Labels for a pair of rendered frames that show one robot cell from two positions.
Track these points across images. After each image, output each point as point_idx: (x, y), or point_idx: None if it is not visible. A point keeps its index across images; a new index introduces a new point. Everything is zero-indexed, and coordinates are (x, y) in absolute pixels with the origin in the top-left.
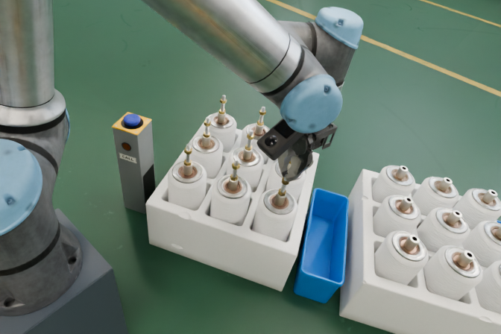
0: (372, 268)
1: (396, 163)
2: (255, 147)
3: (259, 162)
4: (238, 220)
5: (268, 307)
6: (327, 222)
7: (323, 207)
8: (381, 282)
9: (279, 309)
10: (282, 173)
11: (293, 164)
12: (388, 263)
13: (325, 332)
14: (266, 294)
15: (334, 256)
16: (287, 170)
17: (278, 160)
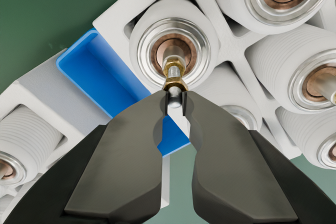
0: (30, 106)
1: (176, 217)
2: (322, 118)
3: (285, 95)
4: None
5: None
6: (163, 119)
7: (174, 128)
8: (6, 100)
9: None
10: (185, 92)
11: (136, 148)
12: (7, 127)
13: (56, 18)
14: None
15: (117, 91)
16: (183, 115)
17: (228, 115)
